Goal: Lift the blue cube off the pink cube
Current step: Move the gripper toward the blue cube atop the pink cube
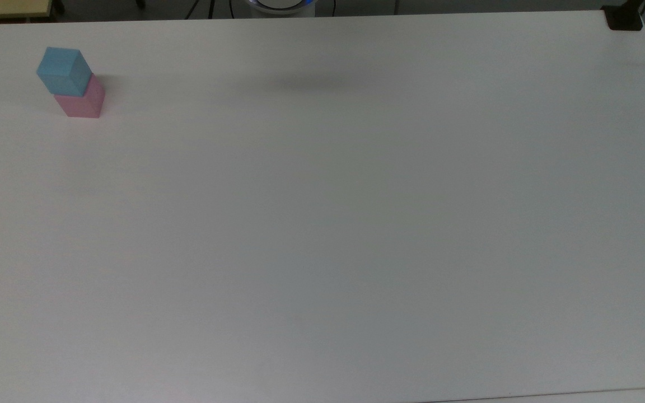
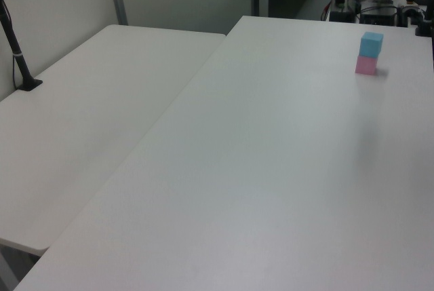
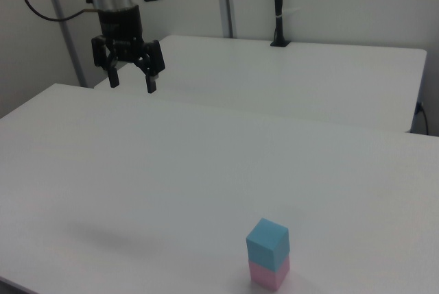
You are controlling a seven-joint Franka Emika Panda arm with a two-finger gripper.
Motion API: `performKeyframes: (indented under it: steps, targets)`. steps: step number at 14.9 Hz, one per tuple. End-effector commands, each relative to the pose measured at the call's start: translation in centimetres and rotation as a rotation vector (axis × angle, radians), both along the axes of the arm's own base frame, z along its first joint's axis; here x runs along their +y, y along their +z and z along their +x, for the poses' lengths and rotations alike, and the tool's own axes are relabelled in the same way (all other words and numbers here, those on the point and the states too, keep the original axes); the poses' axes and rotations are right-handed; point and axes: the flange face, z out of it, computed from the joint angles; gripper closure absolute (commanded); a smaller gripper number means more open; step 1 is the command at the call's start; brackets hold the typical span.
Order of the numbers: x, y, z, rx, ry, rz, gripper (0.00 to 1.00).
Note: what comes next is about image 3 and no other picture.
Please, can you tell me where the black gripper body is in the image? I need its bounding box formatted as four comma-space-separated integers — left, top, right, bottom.
97, 5, 150, 64

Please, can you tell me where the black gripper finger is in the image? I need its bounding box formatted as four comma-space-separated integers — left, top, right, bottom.
137, 39, 167, 95
91, 34, 121, 89

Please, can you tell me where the blue cube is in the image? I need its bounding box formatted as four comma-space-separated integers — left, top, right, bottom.
246, 217, 291, 272

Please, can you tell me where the pink cube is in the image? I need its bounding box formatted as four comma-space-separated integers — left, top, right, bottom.
247, 254, 291, 291

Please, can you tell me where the white side table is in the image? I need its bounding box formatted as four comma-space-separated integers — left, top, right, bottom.
93, 35, 428, 134

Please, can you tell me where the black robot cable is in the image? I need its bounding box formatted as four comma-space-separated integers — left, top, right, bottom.
20, 0, 100, 21

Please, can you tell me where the black wall cable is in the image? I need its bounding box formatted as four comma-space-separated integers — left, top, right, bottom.
416, 101, 430, 136

